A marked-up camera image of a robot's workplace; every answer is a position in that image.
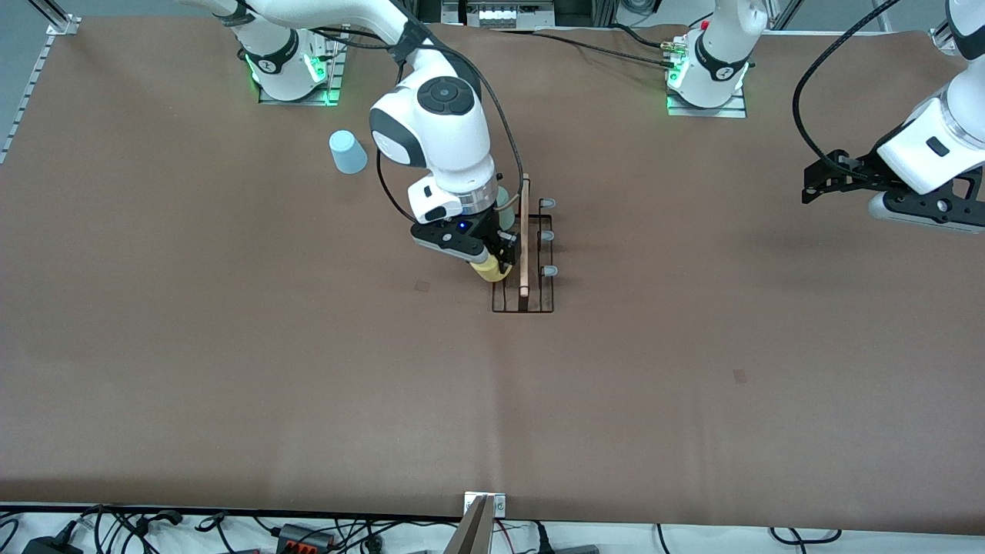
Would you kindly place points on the silver metal clamp bracket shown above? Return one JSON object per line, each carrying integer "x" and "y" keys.
{"x": 499, "y": 504}

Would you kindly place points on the yellow plastic cup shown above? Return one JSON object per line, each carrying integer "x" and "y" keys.
{"x": 489, "y": 271}

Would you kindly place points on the brown paper table cover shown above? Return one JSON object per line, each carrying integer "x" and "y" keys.
{"x": 585, "y": 431}

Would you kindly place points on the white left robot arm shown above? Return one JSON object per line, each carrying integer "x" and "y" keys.
{"x": 716, "y": 54}

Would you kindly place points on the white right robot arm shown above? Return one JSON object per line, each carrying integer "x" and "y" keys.
{"x": 439, "y": 138}

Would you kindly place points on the black orange connector box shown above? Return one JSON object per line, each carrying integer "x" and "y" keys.
{"x": 304, "y": 537}

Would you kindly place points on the grey camera pole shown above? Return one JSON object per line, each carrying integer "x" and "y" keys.
{"x": 471, "y": 535}

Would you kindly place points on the white power strip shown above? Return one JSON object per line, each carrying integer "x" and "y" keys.
{"x": 500, "y": 14}

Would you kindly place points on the mint green plastic cup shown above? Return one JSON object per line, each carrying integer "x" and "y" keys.
{"x": 506, "y": 211}

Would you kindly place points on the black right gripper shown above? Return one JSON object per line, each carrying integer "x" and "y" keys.
{"x": 490, "y": 228}

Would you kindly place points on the aluminium frame rail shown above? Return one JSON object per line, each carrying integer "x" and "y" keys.
{"x": 27, "y": 92}
{"x": 943, "y": 37}

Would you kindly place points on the black plug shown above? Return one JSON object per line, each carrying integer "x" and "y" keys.
{"x": 543, "y": 538}

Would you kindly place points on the light blue plastic cup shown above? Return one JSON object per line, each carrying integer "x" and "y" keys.
{"x": 348, "y": 154}

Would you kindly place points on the black power adapter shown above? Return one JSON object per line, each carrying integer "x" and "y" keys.
{"x": 50, "y": 546}

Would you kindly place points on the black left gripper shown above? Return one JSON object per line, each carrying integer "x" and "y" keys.
{"x": 856, "y": 176}

